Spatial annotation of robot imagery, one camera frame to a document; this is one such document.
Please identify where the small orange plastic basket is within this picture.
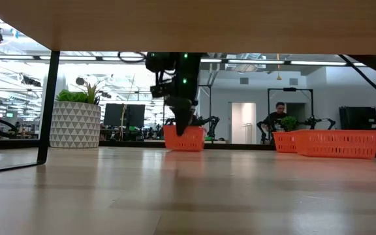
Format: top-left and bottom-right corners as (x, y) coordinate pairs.
(163, 125), (206, 153)
(272, 131), (298, 154)

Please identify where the person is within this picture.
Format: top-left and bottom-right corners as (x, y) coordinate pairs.
(257, 101), (289, 144)

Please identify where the thin black cable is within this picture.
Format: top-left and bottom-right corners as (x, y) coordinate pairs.
(337, 54), (376, 107)

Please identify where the black computer monitor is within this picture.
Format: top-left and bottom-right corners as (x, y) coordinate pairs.
(103, 103), (126, 128)
(128, 104), (146, 129)

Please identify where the light wooden shelf board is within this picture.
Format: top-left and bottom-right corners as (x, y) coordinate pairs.
(0, 0), (376, 55)

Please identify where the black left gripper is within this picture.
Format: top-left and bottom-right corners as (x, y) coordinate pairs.
(164, 73), (202, 137)

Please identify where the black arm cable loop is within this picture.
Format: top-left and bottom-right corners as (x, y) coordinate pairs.
(117, 51), (147, 64)

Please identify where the grey triangle-pattern plant pot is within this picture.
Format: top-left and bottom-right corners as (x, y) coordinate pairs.
(49, 101), (102, 149)

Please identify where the yellow hanging ceiling fixture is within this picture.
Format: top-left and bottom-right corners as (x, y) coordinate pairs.
(275, 54), (282, 81)

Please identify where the small green potted plant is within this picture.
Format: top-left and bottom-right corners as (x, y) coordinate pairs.
(279, 116), (299, 133)

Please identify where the black table edge rail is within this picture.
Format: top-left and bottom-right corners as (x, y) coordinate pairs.
(0, 139), (376, 151)

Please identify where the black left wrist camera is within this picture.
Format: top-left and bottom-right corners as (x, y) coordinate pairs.
(149, 81), (176, 99)

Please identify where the black metal shelf leg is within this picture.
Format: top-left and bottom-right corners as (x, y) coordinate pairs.
(0, 50), (61, 175)

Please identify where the black tall cabinet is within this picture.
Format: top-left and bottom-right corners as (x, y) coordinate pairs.
(339, 106), (376, 131)

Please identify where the large orange plastic basket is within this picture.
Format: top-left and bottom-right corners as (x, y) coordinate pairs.
(294, 129), (376, 160)

